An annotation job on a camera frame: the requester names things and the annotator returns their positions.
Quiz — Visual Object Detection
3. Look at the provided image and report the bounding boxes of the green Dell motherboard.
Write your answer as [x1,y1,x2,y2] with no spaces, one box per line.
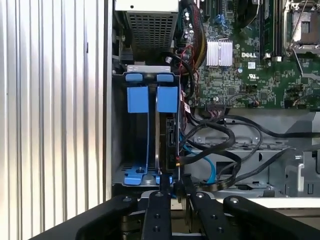
[174,0,320,111]

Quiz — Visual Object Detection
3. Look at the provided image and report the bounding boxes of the finned metal chipset heatsink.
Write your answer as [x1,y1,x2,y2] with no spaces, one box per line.
[205,38,234,67]

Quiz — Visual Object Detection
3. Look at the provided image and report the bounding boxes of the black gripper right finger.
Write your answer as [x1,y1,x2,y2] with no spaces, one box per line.
[181,174,320,240]

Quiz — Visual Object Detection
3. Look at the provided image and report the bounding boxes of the black sleeved disk wire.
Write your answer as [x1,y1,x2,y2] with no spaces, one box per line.
[173,121,237,200]

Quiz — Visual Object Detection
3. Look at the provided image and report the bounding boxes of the yellow and black wire bundle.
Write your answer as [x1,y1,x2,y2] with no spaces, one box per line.
[189,0,209,69]

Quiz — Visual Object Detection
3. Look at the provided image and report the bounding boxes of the blue SATA wire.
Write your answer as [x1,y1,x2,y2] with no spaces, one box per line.
[183,144,216,185]

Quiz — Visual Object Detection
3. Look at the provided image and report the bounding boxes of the black RAM slots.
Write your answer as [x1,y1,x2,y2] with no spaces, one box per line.
[259,0,284,62]

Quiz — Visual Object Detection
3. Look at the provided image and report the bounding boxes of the empty blue disk carrier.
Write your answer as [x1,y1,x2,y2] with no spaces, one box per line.
[123,73,151,187]

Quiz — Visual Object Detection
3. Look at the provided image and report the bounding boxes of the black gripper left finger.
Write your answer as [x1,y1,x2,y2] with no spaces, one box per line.
[74,174,174,240]

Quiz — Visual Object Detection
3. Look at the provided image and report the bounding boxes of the socket locking lever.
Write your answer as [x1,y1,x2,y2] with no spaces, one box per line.
[289,0,310,46]

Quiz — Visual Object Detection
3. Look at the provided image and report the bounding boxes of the open black PC case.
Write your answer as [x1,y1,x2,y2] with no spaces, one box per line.
[103,0,320,204]

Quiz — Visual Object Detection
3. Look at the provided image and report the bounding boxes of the CPU socket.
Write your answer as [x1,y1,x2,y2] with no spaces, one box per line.
[284,0,320,51]

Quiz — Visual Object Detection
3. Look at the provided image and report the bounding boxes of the hard disk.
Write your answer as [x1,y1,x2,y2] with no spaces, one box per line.
[154,73,183,186]

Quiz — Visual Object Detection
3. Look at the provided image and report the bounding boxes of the flat black wire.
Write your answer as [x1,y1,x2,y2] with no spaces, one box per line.
[199,146,298,192]

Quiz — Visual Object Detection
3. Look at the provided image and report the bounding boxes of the thin black wire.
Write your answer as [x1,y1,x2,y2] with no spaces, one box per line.
[221,113,320,151]

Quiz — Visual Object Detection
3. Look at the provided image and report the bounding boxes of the disk bay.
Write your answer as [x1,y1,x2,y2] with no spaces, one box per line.
[111,71,185,187]

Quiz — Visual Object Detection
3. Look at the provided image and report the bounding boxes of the gray perforated drive cage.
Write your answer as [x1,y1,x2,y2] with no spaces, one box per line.
[182,109,320,201]

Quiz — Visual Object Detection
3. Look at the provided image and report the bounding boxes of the silver power supply unit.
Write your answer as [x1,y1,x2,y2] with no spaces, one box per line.
[114,0,181,56]

